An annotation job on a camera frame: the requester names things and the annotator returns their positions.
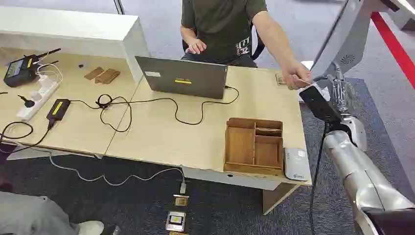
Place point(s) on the person's left hand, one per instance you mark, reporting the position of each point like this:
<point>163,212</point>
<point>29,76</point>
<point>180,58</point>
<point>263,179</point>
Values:
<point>294,75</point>

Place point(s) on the person's right hand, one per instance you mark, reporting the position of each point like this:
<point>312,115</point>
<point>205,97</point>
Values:
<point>195,46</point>

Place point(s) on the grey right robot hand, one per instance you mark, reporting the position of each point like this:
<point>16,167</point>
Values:
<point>343,94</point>

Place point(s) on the white card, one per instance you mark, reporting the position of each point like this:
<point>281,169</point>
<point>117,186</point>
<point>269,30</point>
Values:
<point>307,81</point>

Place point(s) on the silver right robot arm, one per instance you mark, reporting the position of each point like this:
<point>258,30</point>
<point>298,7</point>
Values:
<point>360,175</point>

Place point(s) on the brown patterned card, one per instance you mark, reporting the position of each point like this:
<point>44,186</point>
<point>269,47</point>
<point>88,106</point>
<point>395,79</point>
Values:
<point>279,79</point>

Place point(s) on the person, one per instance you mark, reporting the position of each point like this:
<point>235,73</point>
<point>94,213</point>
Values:
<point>220,26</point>
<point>29,215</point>

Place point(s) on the grey laptop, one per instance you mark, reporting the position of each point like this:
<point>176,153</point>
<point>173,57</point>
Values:
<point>184,77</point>

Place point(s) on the silver panel stand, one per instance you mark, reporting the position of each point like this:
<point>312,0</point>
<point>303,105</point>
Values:
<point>343,35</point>

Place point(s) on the red floor tape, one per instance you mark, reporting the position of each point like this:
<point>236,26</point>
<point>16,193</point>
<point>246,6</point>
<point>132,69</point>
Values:
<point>394,48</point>

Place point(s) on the white flat device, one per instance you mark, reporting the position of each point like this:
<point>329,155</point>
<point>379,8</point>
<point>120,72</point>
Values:
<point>296,163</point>

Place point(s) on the metal pole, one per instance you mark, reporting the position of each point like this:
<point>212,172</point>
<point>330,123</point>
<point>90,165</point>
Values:
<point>119,6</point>

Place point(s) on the wooden card box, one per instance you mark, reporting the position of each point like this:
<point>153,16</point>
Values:
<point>241,146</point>

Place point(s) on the large wooden block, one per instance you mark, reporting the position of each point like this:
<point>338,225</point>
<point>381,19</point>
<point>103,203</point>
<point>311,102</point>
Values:
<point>107,76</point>

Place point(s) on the small wooden block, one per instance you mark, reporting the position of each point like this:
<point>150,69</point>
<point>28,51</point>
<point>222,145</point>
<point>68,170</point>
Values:
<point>94,73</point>

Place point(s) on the wooden desk leg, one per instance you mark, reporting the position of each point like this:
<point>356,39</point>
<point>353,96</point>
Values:
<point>275,198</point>

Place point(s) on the black power adapter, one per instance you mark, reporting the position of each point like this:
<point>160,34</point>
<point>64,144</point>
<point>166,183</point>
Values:
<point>58,109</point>

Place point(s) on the gold card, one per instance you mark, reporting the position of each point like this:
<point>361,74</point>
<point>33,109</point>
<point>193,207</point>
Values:
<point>177,233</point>
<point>181,200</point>

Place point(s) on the white power strip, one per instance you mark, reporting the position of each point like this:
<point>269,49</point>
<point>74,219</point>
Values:
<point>37,100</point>

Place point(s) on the black plug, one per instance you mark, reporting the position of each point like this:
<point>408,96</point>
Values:
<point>28,103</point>

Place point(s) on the black radio controller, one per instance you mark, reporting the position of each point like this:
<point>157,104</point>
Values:
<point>19,71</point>

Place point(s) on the dark shiny object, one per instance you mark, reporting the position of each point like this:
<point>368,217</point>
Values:
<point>114,231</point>

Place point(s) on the white shoe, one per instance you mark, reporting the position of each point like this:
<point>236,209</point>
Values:
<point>90,228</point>

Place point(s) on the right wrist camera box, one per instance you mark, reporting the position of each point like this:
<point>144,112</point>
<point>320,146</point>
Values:
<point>319,103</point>

